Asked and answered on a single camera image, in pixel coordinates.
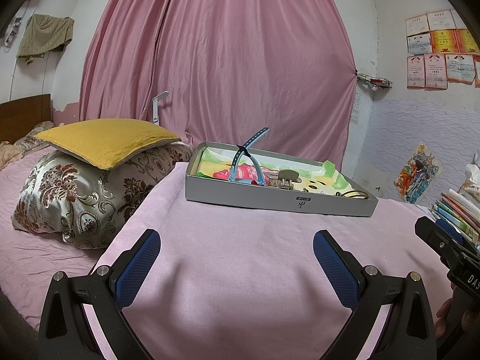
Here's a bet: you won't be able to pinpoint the brown hair tie yellow beads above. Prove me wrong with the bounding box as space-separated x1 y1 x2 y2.
335 189 370 199

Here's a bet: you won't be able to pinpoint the beige hair claw clip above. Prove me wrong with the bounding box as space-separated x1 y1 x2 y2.
267 169 301 190

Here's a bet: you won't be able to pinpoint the person's right hand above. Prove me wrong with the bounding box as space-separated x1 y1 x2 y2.
434 283 479 339

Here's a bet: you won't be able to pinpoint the stack of books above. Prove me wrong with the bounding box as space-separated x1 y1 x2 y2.
430 162 480 248

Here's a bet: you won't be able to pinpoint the pink bed sheet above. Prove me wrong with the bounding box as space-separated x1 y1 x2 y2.
1 122 117 330

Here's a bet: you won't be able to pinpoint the floral satin pillow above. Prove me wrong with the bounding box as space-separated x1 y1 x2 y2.
11 142 193 250

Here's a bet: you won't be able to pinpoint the pink table cloth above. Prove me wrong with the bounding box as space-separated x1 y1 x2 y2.
98 163 452 359

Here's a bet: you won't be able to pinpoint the yellow pillow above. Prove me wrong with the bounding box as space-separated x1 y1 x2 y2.
36 119 181 170

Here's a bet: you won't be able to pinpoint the grey cardboard box tray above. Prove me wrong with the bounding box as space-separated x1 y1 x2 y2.
185 141 378 217

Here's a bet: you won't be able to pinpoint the wooden headboard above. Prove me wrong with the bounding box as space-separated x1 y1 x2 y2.
0 94 51 144

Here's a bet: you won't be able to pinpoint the colourful cartoon towel liner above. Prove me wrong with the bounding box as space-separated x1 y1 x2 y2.
193 147 354 196

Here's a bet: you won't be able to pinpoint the pink curtain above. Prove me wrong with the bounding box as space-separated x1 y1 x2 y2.
80 0 356 165

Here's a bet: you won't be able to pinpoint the olive green hanging cloth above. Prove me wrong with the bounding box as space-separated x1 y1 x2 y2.
16 14 75 64

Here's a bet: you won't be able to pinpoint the colourful wall sticker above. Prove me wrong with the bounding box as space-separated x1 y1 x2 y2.
394 143 442 204

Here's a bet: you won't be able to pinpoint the wall certificates group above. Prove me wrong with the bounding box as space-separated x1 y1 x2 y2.
405 8 479 90

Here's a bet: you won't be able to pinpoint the blue watch with strap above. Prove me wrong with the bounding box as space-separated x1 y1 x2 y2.
227 127 271 186

